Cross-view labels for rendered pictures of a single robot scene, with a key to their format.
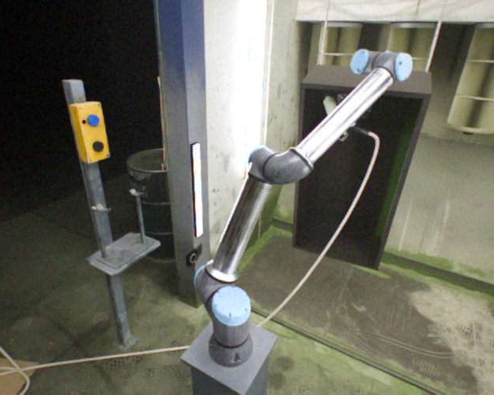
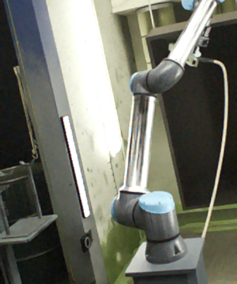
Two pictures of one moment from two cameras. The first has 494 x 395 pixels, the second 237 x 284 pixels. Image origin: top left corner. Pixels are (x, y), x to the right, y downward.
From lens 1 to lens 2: 1.06 m
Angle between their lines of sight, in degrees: 21
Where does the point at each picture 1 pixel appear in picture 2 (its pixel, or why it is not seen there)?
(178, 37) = (32, 24)
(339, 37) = (157, 18)
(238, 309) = (164, 198)
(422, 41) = (228, 3)
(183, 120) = (49, 95)
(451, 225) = not seen: outside the picture
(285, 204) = not seen: hidden behind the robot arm
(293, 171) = (171, 72)
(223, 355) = (163, 251)
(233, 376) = (179, 264)
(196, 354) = (138, 266)
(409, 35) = not seen: hidden behind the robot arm
